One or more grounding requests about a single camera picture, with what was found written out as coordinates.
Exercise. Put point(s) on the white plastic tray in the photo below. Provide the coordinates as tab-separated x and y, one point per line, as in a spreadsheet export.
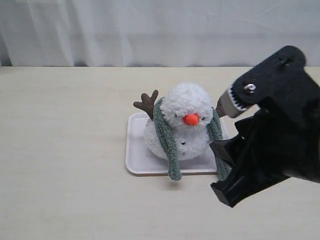
140	161

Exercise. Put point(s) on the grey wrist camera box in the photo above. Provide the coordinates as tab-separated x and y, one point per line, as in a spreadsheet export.
230	105

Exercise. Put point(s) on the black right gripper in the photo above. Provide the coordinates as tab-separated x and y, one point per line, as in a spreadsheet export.
287	143

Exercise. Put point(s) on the white plush snowman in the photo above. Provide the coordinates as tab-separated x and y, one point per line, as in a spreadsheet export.
186	90

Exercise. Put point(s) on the green knitted scarf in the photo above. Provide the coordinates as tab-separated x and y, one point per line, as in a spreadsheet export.
180	131

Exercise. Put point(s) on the white curtain backdrop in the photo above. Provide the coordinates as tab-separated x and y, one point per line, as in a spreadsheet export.
148	33

